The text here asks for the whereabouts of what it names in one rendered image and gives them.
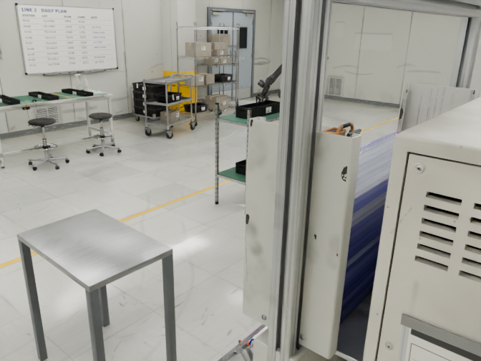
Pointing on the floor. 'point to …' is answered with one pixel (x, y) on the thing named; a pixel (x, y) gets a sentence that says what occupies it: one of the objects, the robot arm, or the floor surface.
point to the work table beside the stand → (95, 268)
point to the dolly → (147, 99)
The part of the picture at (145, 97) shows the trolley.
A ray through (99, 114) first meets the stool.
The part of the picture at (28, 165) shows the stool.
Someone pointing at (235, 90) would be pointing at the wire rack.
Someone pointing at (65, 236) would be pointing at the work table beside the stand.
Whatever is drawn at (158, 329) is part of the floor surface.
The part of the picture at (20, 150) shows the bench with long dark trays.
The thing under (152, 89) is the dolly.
